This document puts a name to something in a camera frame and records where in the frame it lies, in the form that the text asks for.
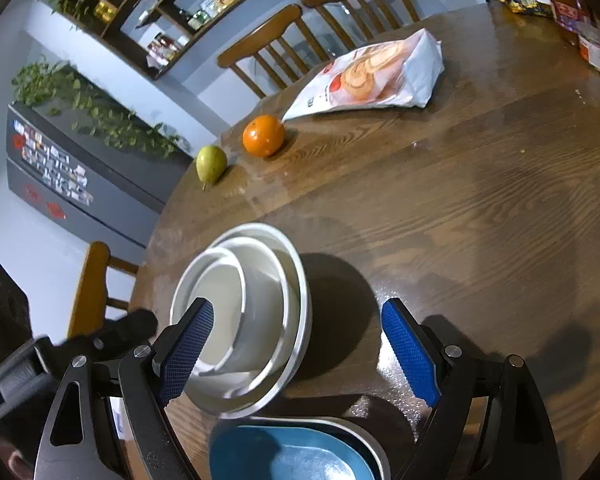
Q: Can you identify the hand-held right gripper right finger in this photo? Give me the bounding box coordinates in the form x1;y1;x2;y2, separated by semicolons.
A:
380;297;563;480

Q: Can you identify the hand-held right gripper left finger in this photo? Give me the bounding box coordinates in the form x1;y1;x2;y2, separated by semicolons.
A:
34;297;215;480

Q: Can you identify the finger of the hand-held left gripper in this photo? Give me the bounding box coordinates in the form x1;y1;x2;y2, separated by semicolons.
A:
55;309;158;361

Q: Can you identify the deep white straight-sided bowl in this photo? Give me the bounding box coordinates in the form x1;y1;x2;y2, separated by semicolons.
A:
171;247;288;378

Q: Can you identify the wide white ribbed bowl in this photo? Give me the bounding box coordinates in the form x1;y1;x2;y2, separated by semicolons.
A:
170;222;313;418

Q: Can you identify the large blue patterned plate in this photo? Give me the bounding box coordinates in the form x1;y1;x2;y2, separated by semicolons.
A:
215;416;392;480

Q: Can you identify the beige ribbed bowl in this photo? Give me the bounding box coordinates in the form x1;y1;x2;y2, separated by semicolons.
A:
180;236;302;401

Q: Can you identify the teal square plate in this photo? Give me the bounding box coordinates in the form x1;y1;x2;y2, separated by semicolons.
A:
209;425;376;480

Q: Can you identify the grey refrigerator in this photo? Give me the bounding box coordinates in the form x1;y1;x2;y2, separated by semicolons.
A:
6;102;191;248

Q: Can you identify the cluster of fridge magnets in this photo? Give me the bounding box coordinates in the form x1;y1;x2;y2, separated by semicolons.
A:
12;120;91;206

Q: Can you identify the green pear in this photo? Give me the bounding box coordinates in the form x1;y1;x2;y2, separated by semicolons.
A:
196;145;228;192

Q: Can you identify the long trailing green plant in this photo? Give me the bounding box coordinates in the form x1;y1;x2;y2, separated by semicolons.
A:
11;61;191;161

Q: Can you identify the orange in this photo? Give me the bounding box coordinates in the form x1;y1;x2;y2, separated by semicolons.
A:
242;114;286;158

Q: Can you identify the white snack bag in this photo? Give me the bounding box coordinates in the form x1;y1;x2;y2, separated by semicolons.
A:
281;27;446;122

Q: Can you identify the row of condiment jars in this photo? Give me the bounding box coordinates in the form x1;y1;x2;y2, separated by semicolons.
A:
145;0;246;66

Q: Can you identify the small white label jar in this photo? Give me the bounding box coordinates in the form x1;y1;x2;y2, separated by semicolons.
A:
577;20;600;72

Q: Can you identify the dark wooden wall shelf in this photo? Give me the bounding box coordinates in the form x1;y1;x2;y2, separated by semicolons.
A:
55;0;311;81

